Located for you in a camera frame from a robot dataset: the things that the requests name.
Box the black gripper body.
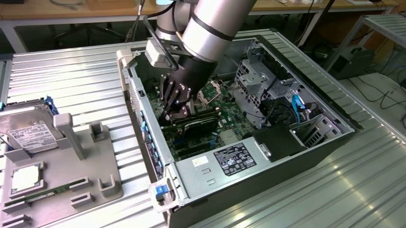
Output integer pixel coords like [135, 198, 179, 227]
[168, 56, 219, 96]

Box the green graphics card with bracket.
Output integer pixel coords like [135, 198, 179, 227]
[171, 115, 220, 142]

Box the metal socket cover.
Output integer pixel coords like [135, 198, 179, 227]
[198, 80, 223, 105]

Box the green motherboard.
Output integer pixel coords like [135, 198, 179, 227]
[147, 78, 265, 162]

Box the silver disk bay cage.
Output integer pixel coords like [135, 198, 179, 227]
[235, 39, 305, 119]

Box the silver chipset heatsink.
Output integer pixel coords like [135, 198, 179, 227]
[218, 131, 241, 146]

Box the grey power supply unit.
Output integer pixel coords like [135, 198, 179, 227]
[172, 139, 273, 200]

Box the black fan shroud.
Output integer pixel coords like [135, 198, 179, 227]
[242, 124, 309, 163]

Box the black office chair base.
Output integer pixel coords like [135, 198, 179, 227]
[51, 22, 127, 47]

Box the silver drive caddy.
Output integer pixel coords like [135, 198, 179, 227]
[290, 114, 355, 149]

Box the open black PC case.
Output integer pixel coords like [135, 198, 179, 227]
[116, 34, 365, 228]

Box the grey parts rack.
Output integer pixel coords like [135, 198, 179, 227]
[0, 113, 126, 228]

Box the hard disk in blue caddy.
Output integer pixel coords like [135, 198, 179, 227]
[0, 94, 62, 154]

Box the black floor device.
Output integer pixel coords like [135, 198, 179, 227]
[331, 46, 377, 80]

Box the long wooden desk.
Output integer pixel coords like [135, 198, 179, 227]
[0, 0, 399, 28]

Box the green RAM stick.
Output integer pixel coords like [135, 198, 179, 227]
[4, 184, 74, 208]

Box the silver CPU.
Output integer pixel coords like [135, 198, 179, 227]
[11, 166, 43, 190]

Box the grey metal shelf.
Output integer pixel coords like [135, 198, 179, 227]
[323, 14, 406, 72]

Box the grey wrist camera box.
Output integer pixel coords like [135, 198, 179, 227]
[144, 39, 191, 69]

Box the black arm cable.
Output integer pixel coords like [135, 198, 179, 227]
[142, 0, 182, 72]

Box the black wire bundle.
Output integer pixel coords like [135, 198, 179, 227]
[259, 97, 302, 126]

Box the blue wire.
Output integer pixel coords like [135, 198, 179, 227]
[291, 94, 307, 124]

